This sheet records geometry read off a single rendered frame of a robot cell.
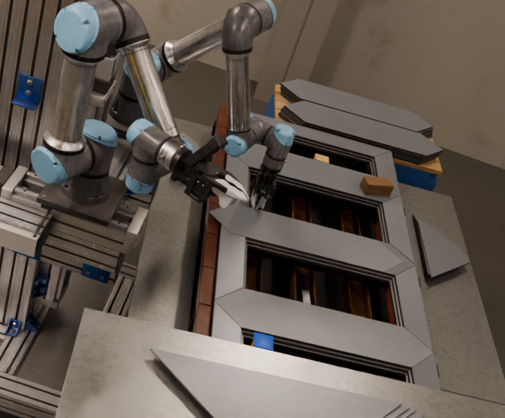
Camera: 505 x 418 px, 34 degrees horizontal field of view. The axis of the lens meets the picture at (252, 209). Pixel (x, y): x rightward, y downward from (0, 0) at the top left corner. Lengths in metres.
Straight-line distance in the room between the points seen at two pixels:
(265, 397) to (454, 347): 1.11
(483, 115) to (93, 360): 4.19
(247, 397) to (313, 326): 0.66
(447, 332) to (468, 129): 2.96
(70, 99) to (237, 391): 0.86
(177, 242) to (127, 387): 1.11
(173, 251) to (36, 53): 0.89
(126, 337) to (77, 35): 0.76
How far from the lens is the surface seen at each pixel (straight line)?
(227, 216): 2.97
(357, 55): 5.64
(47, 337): 3.26
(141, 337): 2.16
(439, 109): 5.80
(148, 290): 2.84
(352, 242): 3.10
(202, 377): 2.09
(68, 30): 2.15
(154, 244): 3.02
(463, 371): 2.99
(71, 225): 2.61
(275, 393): 2.12
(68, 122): 2.28
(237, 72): 2.68
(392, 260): 3.11
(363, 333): 2.75
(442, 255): 3.38
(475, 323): 3.21
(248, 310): 2.64
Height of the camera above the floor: 2.59
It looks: 35 degrees down
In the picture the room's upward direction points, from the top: 21 degrees clockwise
